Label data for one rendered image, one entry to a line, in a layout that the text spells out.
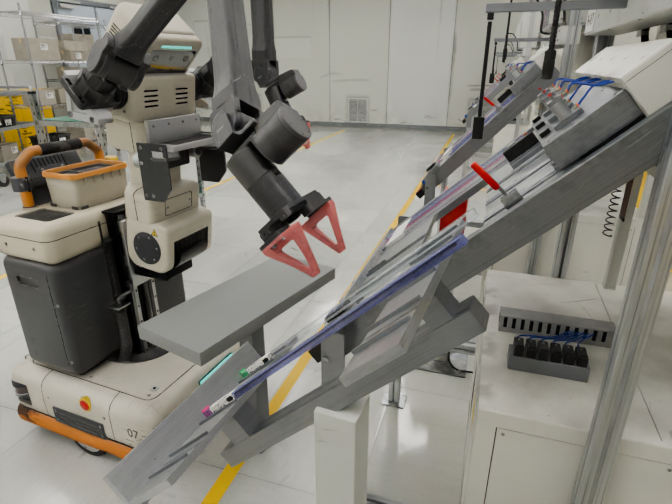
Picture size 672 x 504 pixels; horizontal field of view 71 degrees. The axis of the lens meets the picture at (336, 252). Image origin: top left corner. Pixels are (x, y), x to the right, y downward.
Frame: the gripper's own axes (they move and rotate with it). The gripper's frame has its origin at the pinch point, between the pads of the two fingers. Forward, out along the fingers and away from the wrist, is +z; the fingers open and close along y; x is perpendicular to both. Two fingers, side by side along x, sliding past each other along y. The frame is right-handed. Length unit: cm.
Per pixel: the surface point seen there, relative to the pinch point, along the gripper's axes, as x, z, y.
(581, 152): -33.2, 12.8, 24.9
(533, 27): -49, -36, 486
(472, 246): -11.7, 14.6, 19.8
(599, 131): -36.8, 11.7, 25.0
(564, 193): -28.0, 15.8, 20.8
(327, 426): 8.0, 17.0, -13.8
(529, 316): -1, 44, 53
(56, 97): 416, -376, 400
